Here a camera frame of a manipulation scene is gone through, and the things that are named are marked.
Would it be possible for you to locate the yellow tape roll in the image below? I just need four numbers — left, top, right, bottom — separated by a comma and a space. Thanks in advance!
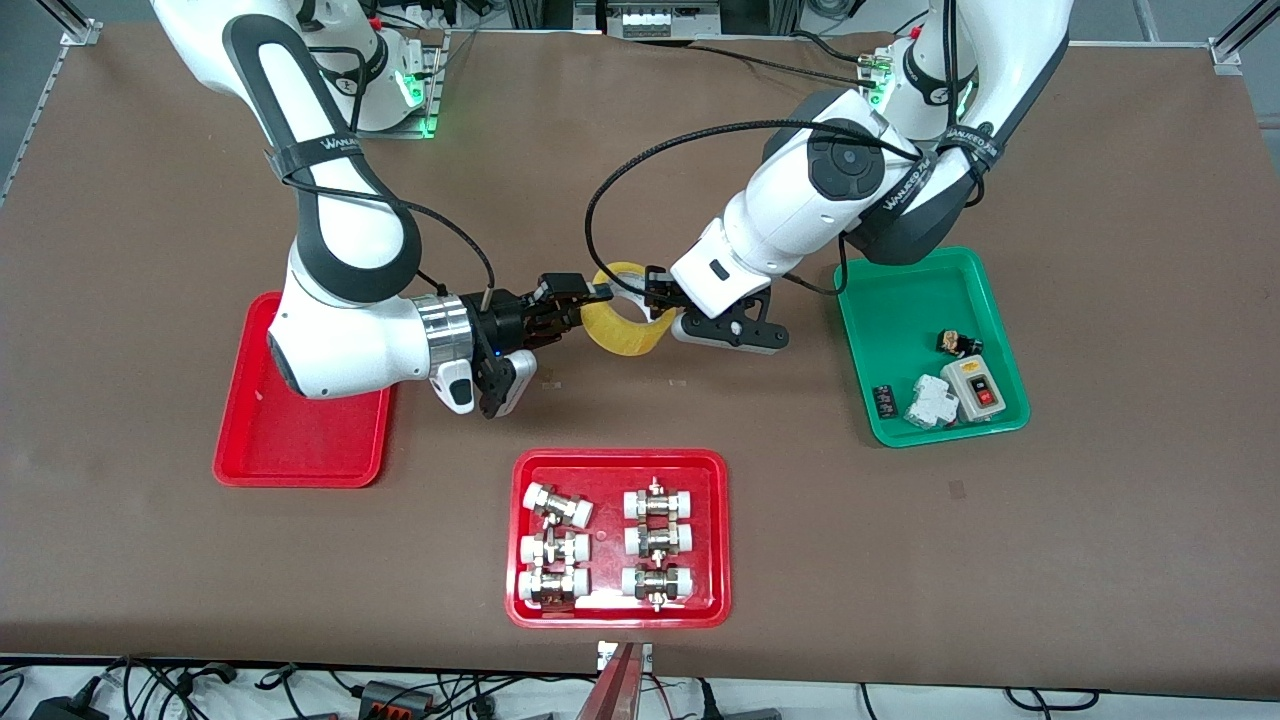
580, 260, 681, 358

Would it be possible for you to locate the red plastic tray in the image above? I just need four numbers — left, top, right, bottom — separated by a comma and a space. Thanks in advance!
505, 448, 732, 630
212, 291, 394, 489

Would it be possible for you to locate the green plastic tray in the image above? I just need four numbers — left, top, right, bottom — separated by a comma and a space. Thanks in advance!
833, 247, 1031, 448

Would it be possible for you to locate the brass fitting with white caps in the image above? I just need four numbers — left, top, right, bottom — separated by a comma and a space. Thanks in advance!
624, 520, 695, 558
519, 530, 591, 568
621, 563, 694, 612
517, 566, 591, 609
523, 482, 594, 529
623, 478, 696, 522

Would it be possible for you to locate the white circuit breaker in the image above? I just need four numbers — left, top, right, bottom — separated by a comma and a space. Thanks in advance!
904, 373, 961, 429

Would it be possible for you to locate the grey terminal block device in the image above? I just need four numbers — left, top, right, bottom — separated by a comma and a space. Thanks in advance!
605, 0, 723, 41

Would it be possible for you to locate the red aluminium profile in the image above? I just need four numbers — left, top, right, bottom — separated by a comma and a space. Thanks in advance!
575, 642, 646, 720

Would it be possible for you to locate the grey orange connector box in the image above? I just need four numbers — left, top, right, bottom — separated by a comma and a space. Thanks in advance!
356, 680, 435, 717

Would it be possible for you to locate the black power adapter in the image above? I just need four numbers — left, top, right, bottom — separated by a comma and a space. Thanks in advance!
28, 692, 109, 720

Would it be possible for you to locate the aluminium arm base plate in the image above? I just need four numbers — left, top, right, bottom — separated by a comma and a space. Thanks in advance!
380, 30, 445, 139

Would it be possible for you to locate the black table cable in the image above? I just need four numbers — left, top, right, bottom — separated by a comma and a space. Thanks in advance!
690, 42, 886, 89
790, 30, 881, 66

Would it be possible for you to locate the black velcro cable strap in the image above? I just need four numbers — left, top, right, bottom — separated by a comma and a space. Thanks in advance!
265, 125, 366, 183
938, 124, 1003, 169
878, 153, 938, 217

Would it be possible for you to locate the grey switch box red button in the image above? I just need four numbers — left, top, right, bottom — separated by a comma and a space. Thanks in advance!
941, 357, 1004, 423

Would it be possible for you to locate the small silver bracket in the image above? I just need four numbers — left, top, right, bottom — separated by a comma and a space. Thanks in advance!
597, 640, 654, 673

